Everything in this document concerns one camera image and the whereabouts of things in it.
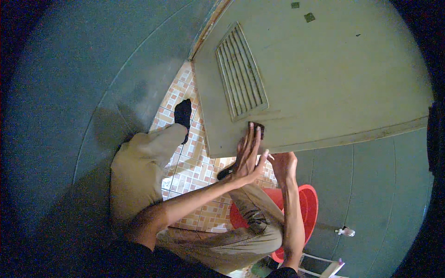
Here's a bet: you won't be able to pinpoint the person's left hand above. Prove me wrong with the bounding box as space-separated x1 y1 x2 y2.
232 122 270 188

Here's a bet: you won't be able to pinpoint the person's right hand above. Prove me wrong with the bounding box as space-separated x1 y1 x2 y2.
268 152 298 188

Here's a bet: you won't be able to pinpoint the dark scrub pad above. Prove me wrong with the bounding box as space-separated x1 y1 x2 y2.
248 122 265 140

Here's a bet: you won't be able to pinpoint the grey-green door with vent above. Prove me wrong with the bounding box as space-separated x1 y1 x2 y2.
192 0 434 159

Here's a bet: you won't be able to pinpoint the red plastic bucket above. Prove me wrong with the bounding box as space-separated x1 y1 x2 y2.
229 184 319 263

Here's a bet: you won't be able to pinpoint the person's legs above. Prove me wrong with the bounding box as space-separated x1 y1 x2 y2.
110 99 284 276

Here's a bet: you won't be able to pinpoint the white stool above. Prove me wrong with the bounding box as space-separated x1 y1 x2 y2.
278 253 345 278

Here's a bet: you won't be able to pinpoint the white wall tap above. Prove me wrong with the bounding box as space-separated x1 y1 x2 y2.
335 226 356 238

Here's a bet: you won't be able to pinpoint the wooden door frame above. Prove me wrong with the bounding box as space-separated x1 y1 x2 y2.
189 0 233 62

